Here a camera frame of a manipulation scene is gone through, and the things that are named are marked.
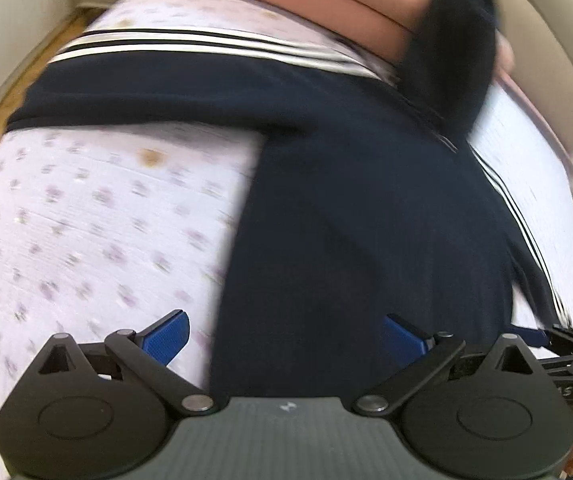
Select navy striped track pants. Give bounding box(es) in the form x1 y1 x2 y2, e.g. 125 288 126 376
9 0 568 400

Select floral white bed sheet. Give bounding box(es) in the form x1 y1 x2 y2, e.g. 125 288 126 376
0 0 573 479

